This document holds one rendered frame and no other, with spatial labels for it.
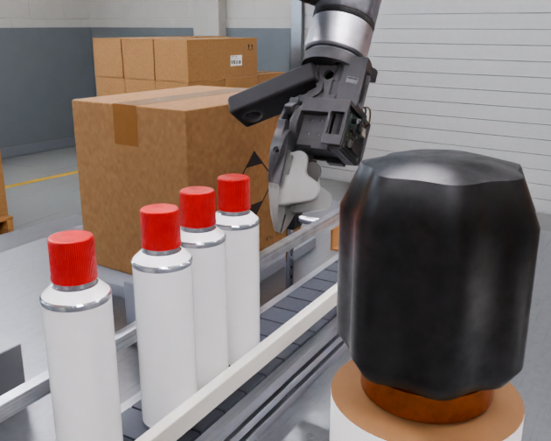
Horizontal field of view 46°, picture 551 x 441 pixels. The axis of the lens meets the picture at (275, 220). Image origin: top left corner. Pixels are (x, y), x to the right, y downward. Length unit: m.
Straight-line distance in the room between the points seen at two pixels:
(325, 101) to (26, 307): 0.56
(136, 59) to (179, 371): 3.80
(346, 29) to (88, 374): 0.47
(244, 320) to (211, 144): 0.34
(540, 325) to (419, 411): 0.71
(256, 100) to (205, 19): 5.22
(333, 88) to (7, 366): 0.47
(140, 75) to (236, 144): 3.33
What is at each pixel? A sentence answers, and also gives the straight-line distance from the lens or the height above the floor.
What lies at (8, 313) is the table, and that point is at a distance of 1.03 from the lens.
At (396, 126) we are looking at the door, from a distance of 5.03.
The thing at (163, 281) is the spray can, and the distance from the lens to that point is 0.55.
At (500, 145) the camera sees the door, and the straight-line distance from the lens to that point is 4.75.
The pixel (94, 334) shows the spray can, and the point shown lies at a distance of 0.50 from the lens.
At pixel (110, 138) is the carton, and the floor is 1.07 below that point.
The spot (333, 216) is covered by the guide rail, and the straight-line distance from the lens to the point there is 0.96.
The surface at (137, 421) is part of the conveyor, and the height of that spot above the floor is 0.88.
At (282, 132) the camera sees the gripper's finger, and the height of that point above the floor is 1.12.
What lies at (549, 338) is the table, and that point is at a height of 0.83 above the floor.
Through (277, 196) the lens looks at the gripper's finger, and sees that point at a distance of 0.72.
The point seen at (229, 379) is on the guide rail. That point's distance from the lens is 0.63.
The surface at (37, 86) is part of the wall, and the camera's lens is 6.90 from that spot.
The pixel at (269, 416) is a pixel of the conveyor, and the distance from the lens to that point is 0.70.
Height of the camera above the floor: 1.23
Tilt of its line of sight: 17 degrees down
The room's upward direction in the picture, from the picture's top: straight up
